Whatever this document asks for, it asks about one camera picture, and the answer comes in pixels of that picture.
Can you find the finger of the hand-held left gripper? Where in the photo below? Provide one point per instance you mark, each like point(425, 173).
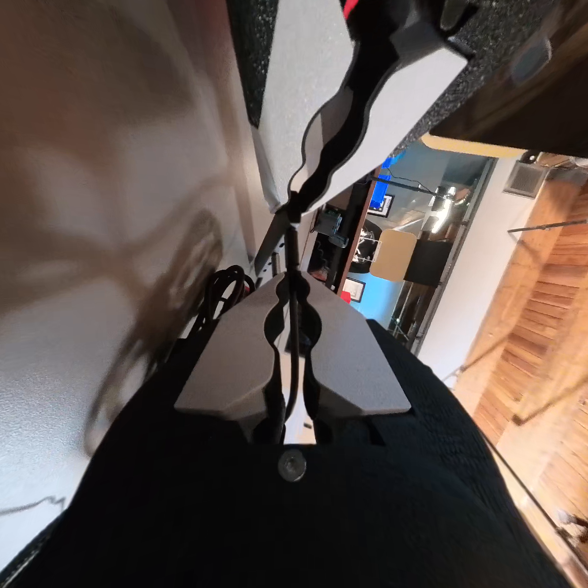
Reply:
point(413, 87)
point(312, 69)

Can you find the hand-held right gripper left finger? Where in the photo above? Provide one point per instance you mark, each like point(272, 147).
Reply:
point(225, 367)

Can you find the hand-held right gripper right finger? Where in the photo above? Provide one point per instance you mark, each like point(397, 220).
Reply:
point(358, 367)

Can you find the red sign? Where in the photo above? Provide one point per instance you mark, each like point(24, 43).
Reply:
point(347, 296)

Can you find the black framed picture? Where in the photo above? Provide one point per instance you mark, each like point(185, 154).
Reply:
point(354, 289)
point(388, 205)

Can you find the large blue storage bin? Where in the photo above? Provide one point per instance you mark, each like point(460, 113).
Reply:
point(389, 163)

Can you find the dark wooden table, tan edge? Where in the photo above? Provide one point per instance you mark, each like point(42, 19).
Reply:
point(528, 133)

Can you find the black boom pole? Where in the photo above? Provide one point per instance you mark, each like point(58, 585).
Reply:
point(409, 184)

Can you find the black shirt with white print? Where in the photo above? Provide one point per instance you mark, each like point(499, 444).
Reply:
point(363, 257)

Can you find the small blue storage bin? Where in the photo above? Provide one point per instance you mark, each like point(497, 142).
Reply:
point(377, 193)

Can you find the tan rounded board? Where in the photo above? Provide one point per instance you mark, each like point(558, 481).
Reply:
point(393, 255)

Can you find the black panel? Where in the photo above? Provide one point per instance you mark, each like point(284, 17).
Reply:
point(427, 262)

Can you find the dark wooden shelf unit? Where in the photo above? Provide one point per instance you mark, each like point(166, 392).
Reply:
point(353, 239)

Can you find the dark grey gadget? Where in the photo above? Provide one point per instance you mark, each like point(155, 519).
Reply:
point(331, 225)

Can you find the metal wall vent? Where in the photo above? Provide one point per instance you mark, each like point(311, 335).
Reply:
point(523, 179)

